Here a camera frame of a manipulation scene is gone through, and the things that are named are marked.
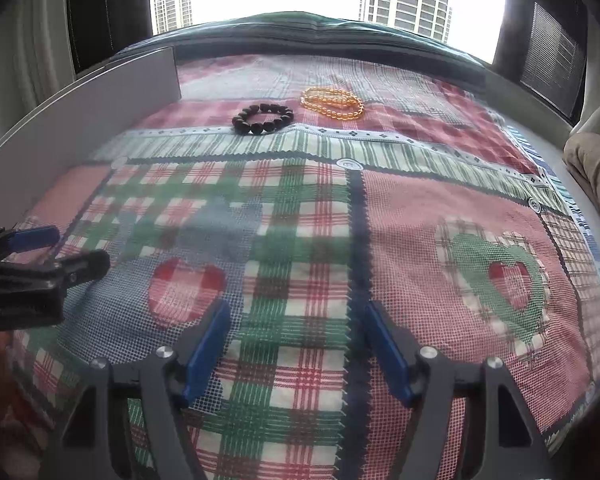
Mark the dark brown bead bracelet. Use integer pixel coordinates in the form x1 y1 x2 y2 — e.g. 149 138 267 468
230 102 296 137

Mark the orange amber bead bracelet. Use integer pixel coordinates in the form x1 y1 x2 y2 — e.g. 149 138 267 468
299 84 366 122

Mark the white cardboard box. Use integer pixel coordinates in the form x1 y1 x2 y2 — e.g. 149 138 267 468
0 48 181 226

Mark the white curtain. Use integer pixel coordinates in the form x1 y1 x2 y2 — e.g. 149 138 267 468
0 0 76 134

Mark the plaid patchwork quilt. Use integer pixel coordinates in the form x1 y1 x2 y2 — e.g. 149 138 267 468
8 14 600 479

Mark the beige trouser knee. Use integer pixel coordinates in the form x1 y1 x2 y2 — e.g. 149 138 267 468
562 131 600 213

